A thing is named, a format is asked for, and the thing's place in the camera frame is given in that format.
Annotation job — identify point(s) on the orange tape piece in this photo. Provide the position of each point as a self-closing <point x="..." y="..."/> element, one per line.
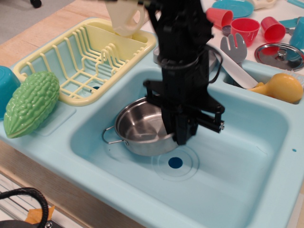
<point x="35" y="215"/>

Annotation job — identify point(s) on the red plastic cup right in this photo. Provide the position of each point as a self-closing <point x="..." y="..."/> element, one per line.
<point x="273" y="31"/>

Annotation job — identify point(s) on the blue plastic bowl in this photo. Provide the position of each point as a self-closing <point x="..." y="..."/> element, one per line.
<point x="8" y="85"/>

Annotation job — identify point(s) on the blue plastic utensil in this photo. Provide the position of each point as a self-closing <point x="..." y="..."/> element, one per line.
<point x="290" y="23"/>

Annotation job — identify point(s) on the yellow plastic drying rack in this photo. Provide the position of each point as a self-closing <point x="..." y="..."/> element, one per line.
<point x="87" y="59"/>

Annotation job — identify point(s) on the stainless steel pot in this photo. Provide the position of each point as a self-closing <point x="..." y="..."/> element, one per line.
<point x="141" y="128"/>

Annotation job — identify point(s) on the grey plastic fork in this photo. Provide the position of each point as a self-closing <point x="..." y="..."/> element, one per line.
<point x="234" y="46"/>

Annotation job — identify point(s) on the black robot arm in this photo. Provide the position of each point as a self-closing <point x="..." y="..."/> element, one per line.
<point x="183" y="32"/>

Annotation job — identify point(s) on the cream plastic jug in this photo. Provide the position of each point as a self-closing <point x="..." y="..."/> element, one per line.
<point x="127" y="16"/>

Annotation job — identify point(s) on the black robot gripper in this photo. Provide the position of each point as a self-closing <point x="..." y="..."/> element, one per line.
<point x="183" y="97"/>

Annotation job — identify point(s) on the red plastic bowl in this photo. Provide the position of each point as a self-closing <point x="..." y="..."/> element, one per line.
<point x="247" y="28"/>

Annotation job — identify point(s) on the yellow dish brush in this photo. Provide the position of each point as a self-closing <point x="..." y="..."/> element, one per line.
<point x="287" y="86"/>

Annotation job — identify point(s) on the black chair wheel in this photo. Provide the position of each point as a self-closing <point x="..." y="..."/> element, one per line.
<point x="36" y="3"/>

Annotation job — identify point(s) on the red plastic cup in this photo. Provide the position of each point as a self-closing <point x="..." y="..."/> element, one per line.
<point x="273" y="31"/>
<point x="219" y="17"/>

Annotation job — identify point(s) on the cream plastic object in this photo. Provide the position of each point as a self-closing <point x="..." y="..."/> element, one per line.
<point x="263" y="4"/>

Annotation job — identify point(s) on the blue plastic cup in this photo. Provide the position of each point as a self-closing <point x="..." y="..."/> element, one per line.
<point x="297" y="38"/>

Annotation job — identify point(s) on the grey toy faucet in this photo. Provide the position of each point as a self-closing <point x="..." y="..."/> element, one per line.
<point x="212" y="58"/>

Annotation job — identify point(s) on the red plastic cup left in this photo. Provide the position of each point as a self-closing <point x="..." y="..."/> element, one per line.
<point x="219" y="17"/>

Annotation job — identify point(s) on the light blue toy sink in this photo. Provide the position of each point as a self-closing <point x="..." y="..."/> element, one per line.
<point x="247" y="176"/>

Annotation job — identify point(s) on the steel pot lid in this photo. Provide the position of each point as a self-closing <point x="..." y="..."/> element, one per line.
<point x="280" y="55"/>

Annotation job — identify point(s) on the blue plastic plate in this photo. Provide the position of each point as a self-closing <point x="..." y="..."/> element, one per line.
<point x="239" y="8"/>

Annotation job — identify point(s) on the white plastic knife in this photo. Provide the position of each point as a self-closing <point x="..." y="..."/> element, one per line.
<point x="236" y="72"/>

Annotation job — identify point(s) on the green toy bitter melon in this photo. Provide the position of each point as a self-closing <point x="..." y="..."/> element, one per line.
<point x="31" y="104"/>

